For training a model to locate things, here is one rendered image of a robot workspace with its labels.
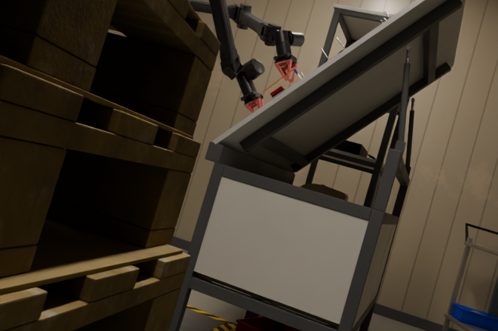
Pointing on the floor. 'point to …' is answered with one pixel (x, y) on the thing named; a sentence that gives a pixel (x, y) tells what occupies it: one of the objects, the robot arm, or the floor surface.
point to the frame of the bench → (282, 315)
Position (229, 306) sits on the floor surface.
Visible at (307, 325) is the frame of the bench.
